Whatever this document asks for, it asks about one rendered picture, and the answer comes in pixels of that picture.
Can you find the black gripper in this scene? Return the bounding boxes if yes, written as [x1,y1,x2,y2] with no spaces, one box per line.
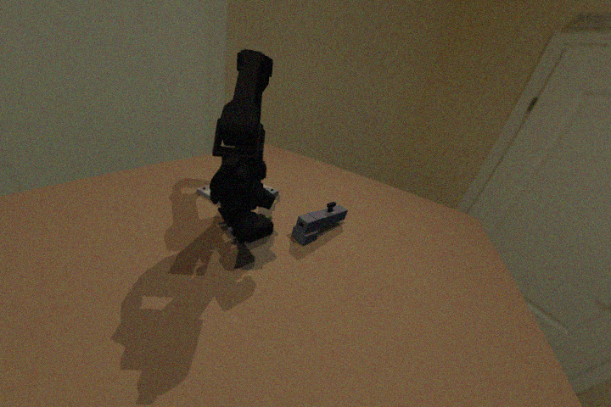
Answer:
[218,182,273,244]

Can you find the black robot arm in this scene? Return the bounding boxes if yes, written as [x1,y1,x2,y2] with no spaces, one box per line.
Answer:
[210,49,275,210]

